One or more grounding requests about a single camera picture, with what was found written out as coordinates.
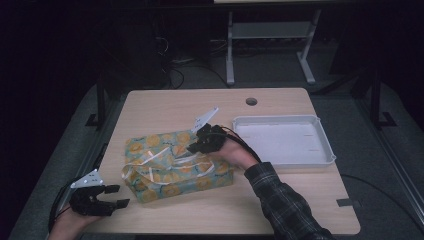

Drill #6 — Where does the orange print drawstring bag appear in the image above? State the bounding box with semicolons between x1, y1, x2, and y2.
121;130;235;205

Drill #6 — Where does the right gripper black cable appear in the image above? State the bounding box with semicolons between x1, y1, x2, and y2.
220;125;263;164

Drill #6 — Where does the person's right hand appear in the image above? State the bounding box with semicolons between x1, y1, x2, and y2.
209;137;260;171

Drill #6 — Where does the grey tape strip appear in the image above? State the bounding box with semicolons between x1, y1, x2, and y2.
335;197;362;209

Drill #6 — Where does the white plastic tray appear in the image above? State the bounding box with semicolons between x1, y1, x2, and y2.
231;114;337;169

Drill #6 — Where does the white metal desk frame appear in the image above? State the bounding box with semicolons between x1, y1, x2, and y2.
213;0;323;87

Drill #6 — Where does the black floor cable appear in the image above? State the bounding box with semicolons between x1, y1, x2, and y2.
339;173;424;232

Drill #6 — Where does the tangle of floor cables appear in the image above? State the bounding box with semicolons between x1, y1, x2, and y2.
154;35;232;90

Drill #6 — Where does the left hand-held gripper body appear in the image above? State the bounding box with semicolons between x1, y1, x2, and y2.
68;168;117;217

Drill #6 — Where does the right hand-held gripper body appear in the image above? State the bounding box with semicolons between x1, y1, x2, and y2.
192;106;230;155

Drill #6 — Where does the black metal stand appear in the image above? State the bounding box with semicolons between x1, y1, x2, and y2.
367;65;398;132
84;73;108;132

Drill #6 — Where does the person's left hand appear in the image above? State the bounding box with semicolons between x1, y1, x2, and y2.
47;209;102;240

